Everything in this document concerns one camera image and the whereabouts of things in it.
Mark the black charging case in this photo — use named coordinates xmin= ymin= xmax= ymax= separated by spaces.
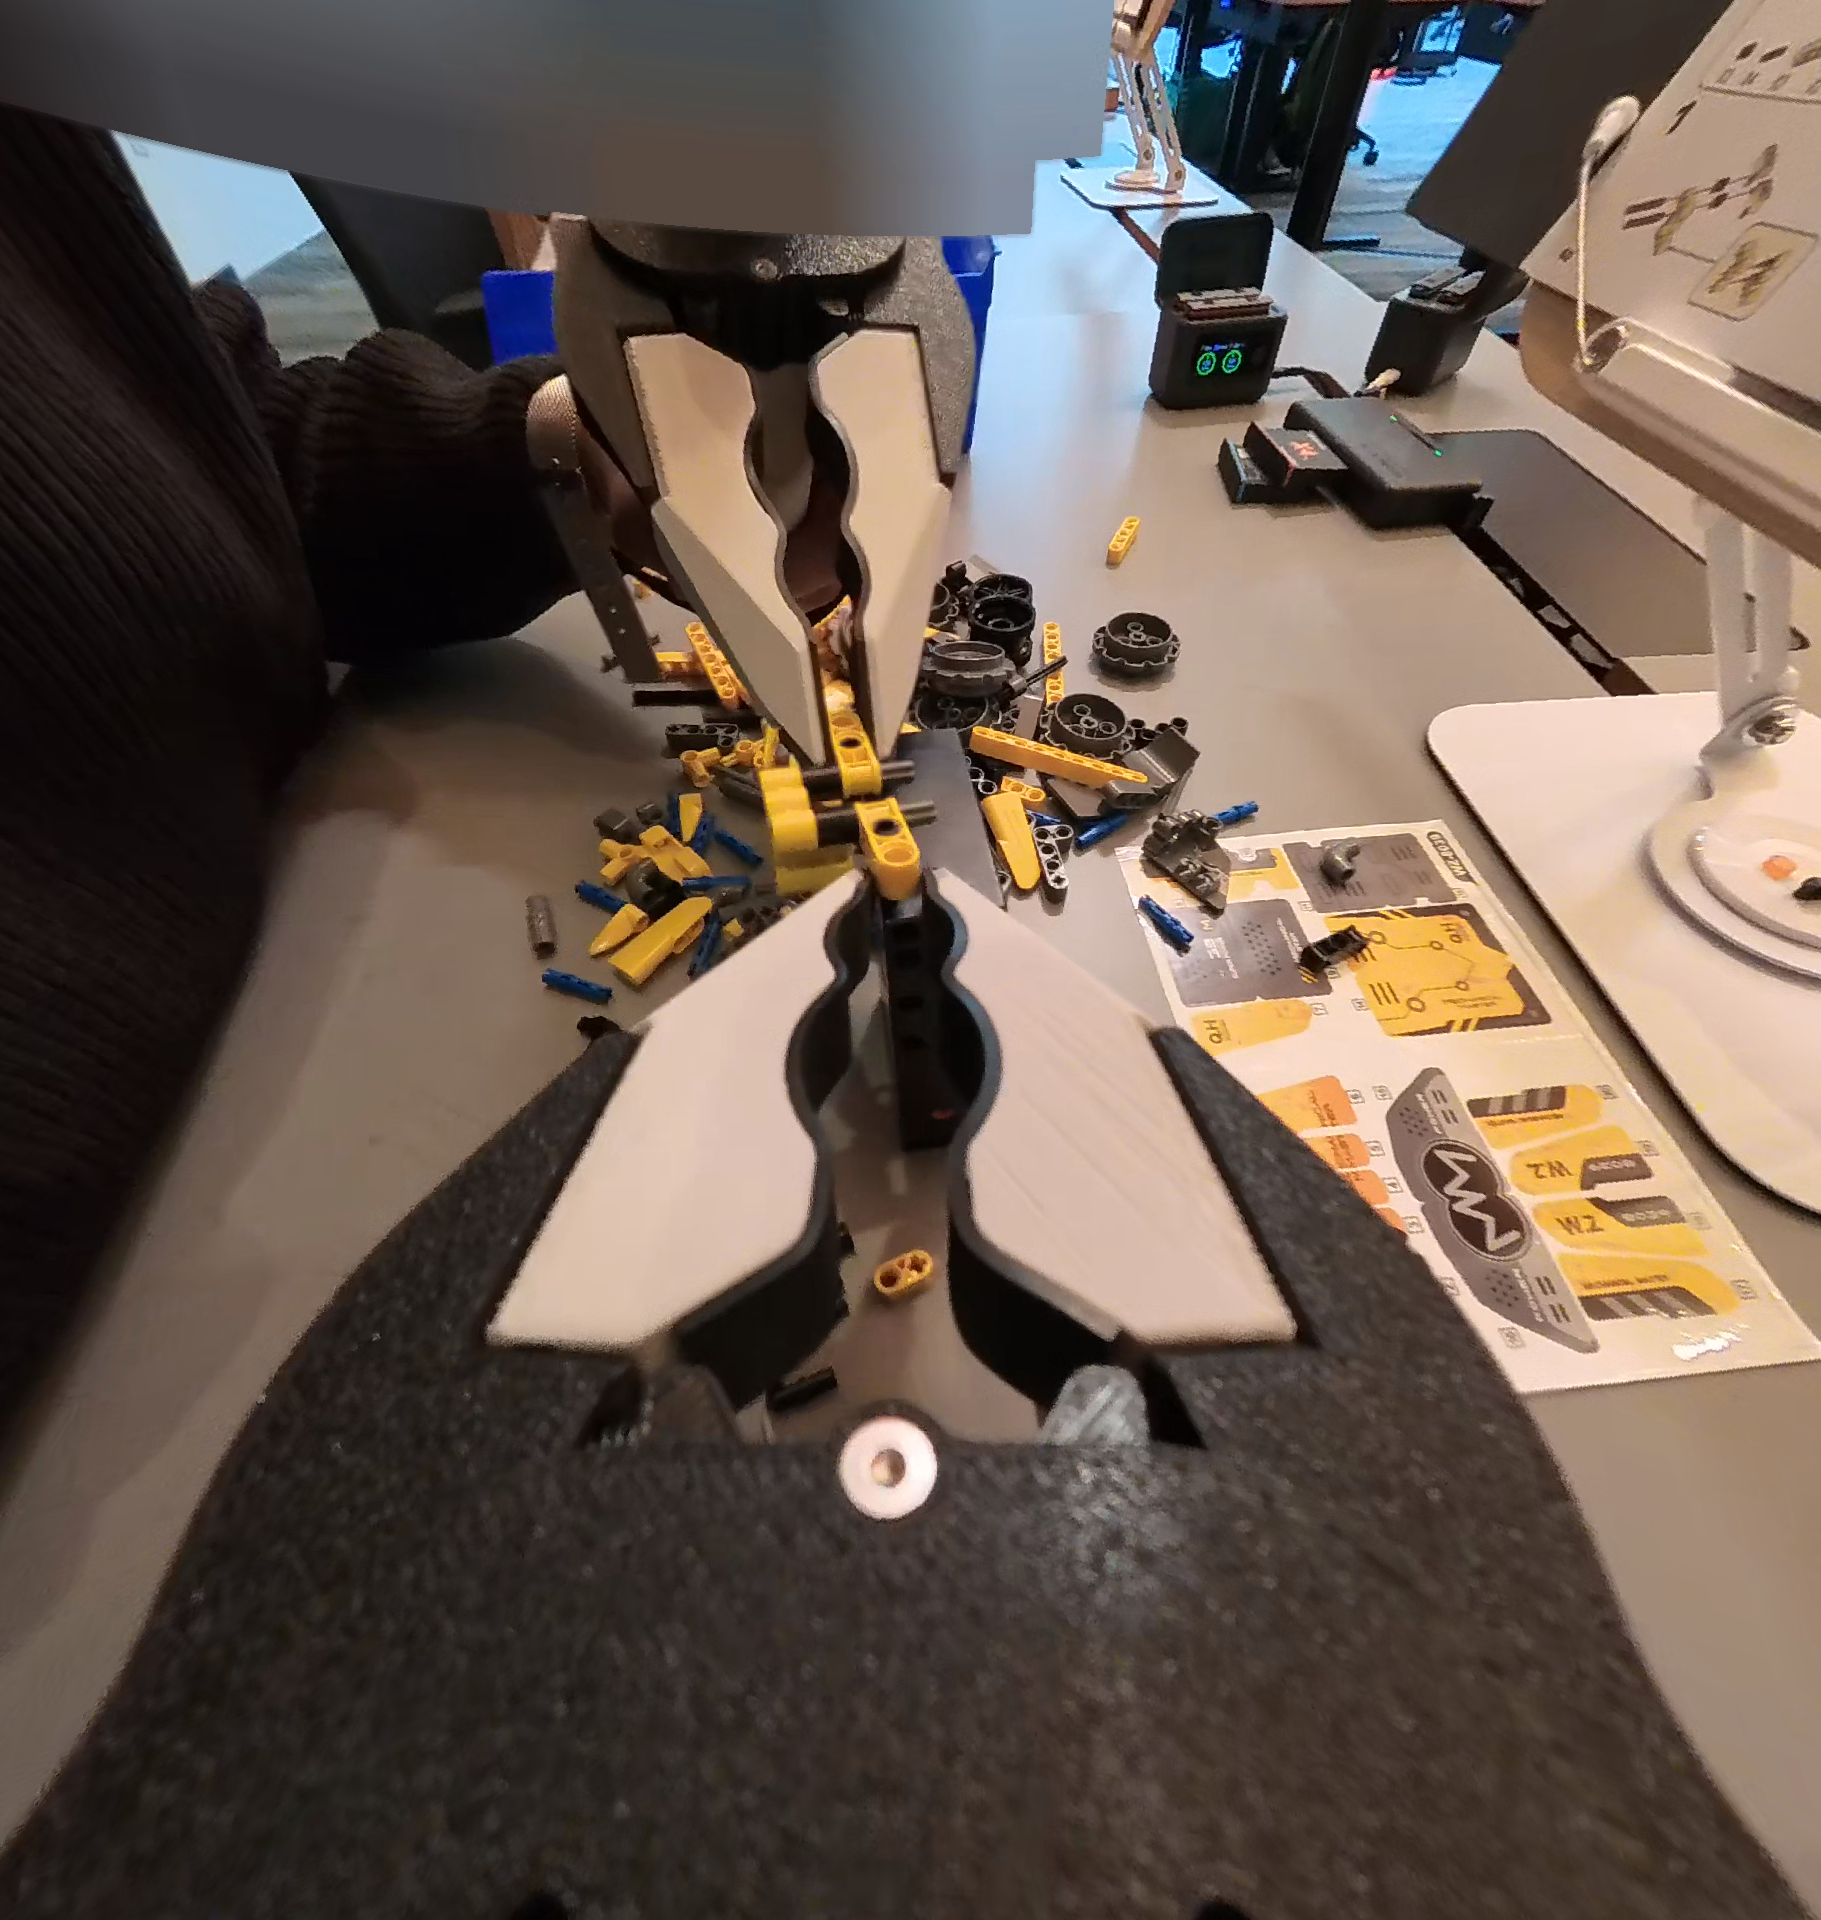
xmin=1147 ymin=211 xmax=1291 ymax=409

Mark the white cord with clip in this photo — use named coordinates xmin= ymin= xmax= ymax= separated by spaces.
xmin=1566 ymin=92 xmax=1654 ymax=377

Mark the yellow grey sticker sheet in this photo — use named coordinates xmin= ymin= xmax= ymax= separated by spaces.
xmin=1116 ymin=816 xmax=1821 ymax=1398

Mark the person's black sweater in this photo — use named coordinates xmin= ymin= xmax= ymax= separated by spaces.
xmin=0 ymin=91 xmax=344 ymax=1518

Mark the white tablet stand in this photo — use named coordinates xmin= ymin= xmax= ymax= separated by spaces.
xmin=1517 ymin=0 xmax=1821 ymax=962

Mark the yellow and black brick assembly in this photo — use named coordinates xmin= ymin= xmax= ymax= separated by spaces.
xmin=869 ymin=734 xmax=1036 ymax=1156

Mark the black monitor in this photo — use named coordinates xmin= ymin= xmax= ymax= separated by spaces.
xmin=1405 ymin=0 xmax=1738 ymax=272

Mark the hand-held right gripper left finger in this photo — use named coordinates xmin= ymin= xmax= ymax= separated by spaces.
xmin=486 ymin=868 xmax=872 ymax=1366

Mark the beige wooden stand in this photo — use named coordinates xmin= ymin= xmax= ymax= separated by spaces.
xmin=1060 ymin=0 xmax=1258 ymax=213

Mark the dark grey brick assembly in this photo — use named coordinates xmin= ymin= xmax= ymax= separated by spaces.
xmin=1142 ymin=810 xmax=1239 ymax=908

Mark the black dock box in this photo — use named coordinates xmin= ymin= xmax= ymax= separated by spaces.
xmin=1286 ymin=396 xmax=1497 ymax=530

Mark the pile of yellow grey bricks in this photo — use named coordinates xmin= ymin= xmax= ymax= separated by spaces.
xmin=632 ymin=562 xmax=1204 ymax=903

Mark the person's left forearm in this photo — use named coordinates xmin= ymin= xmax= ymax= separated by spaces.
xmin=198 ymin=286 xmax=589 ymax=669

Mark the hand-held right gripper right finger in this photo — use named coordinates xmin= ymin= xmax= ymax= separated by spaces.
xmin=921 ymin=868 xmax=1297 ymax=1357

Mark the blue plastic bin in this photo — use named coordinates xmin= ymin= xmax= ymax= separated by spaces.
xmin=482 ymin=231 xmax=1003 ymax=452

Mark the black power adapter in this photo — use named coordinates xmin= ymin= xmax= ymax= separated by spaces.
xmin=1367 ymin=258 xmax=1529 ymax=399

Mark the black card reader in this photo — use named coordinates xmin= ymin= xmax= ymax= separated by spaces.
xmin=1217 ymin=425 xmax=1348 ymax=508

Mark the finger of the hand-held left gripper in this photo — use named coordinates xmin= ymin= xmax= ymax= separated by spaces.
xmin=621 ymin=333 xmax=834 ymax=770
xmin=810 ymin=324 xmax=953 ymax=757

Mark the large yellow curved brick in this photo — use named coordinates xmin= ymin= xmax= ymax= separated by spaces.
xmin=612 ymin=899 xmax=719 ymax=989

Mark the person's left hand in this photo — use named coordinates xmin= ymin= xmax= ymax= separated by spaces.
xmin=582 ymin=438 xmax=856 ymax=620

